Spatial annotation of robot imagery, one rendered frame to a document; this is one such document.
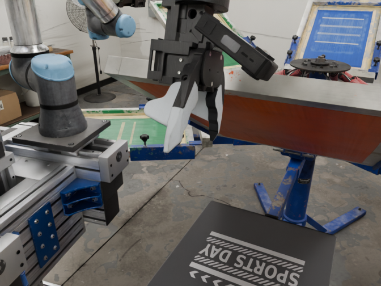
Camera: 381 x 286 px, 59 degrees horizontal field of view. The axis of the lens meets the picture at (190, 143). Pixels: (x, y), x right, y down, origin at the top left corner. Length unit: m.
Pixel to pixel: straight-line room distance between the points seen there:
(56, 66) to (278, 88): 0.70
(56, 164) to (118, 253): 1.43
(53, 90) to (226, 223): 0.70
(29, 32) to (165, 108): 0.83
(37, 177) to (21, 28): 0.46
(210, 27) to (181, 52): 0.05
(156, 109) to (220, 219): 0.83
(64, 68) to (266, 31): 4.47
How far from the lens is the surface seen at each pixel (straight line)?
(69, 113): 1.12
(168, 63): 0.46
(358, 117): 0.63
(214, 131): 0.53
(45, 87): 1.10
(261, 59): 0.42
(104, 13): 1.19
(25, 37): 1.21
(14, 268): 0.85
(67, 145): 1.07
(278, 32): 5.31
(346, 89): 0.58
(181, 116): 0.40
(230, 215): 1.23
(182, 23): 0.48
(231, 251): 1.10
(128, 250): 2.52
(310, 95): 0.58
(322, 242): 1.20
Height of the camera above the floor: 1.70
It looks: 26 degrees down
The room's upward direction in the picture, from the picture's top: straight up
